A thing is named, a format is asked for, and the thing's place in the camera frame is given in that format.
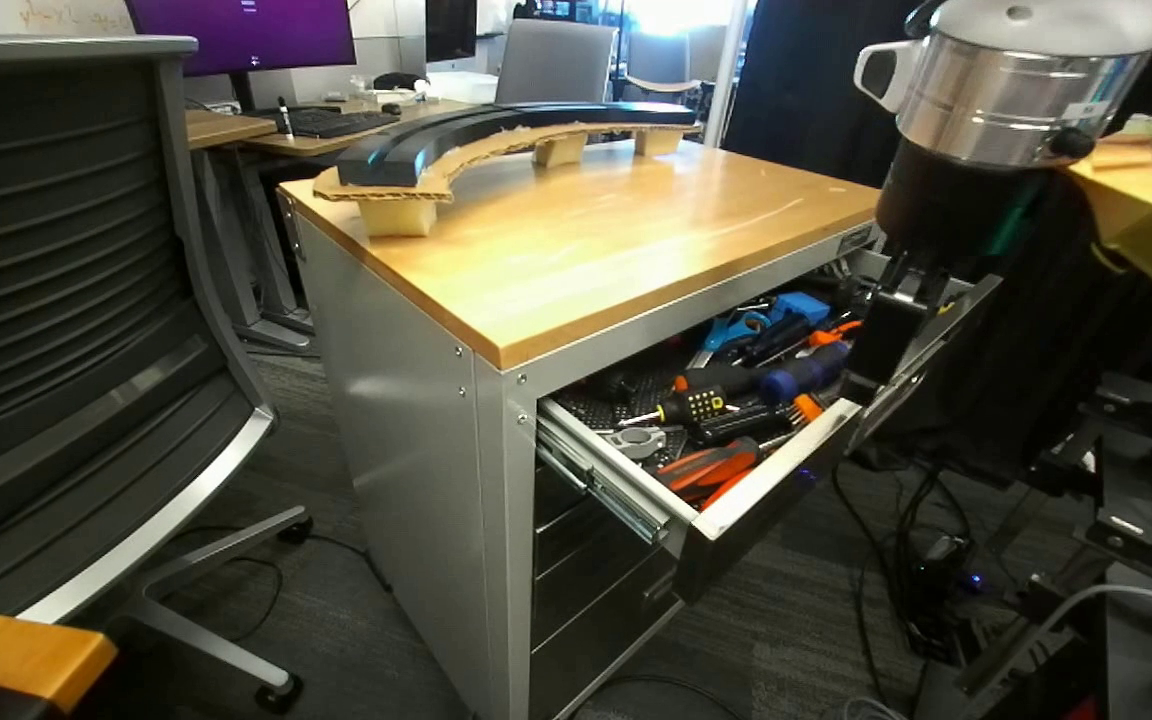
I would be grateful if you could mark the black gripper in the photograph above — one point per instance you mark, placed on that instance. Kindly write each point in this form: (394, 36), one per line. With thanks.
(962, 201)

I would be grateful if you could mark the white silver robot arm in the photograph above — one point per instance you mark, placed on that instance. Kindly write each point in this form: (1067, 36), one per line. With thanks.
(1030, 66)

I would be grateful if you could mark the black orange tipped screwdriver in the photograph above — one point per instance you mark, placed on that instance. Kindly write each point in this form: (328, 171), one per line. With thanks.
(736, 375)

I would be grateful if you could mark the open grey metal drawer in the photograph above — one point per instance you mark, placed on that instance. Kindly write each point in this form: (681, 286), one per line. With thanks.
(788, 463)

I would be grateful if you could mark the orange black slim tool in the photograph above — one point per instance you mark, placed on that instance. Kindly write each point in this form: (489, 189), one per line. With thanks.
(837, 331)

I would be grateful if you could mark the dark blue hand tool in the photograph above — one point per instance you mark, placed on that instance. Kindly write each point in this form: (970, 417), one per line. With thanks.
(798, 311)

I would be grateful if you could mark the light blue hand tool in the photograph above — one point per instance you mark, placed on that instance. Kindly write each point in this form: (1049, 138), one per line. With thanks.
(733, 332)

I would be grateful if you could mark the yellow foam cardboard piece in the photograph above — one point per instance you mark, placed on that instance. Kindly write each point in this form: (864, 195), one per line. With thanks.
(1141, 201)

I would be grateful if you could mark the black curtain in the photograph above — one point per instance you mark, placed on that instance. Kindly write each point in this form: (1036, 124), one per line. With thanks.
(803, 80)

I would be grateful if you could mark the white vertical pole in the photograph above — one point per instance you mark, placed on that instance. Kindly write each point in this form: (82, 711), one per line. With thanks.
(724, 80)

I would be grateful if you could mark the silver metal wrench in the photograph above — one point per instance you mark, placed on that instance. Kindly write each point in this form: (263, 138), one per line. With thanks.
(636, 441)

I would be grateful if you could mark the grey chair with armrest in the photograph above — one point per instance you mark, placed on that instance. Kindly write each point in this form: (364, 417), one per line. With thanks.
(660, 66)

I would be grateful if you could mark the grey upholstered chair back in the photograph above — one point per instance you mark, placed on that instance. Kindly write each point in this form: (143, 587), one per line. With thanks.
(559, 60)

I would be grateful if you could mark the long curved black panel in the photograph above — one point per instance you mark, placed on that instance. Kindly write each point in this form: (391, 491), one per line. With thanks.
(468, 134)

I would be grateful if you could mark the grey wood-top tool cabinet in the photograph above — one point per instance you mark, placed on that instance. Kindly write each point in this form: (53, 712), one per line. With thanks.
(402, 400)

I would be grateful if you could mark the dark computer monitor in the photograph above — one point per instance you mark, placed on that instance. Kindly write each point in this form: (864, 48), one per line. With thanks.
(451, 25)

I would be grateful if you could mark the black computer keyboard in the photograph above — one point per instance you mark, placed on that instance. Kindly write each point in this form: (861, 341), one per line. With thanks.
(339, 123)

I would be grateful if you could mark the monitor with purple screen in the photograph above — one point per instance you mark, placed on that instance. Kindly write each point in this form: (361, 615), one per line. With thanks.
(240, 25)

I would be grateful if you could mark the grey mesh office chair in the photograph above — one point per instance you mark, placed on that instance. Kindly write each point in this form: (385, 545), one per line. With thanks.
(70, 265)

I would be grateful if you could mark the white paper sheet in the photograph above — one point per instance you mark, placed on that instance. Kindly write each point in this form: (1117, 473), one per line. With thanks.
(59, 15)

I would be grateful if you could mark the orange wooden furniture corner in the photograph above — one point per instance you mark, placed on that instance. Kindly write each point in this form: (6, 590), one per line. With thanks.
(18, 652)

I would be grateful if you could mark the black equipment frame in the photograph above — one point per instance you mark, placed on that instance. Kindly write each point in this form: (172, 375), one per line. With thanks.
(1138, 535)

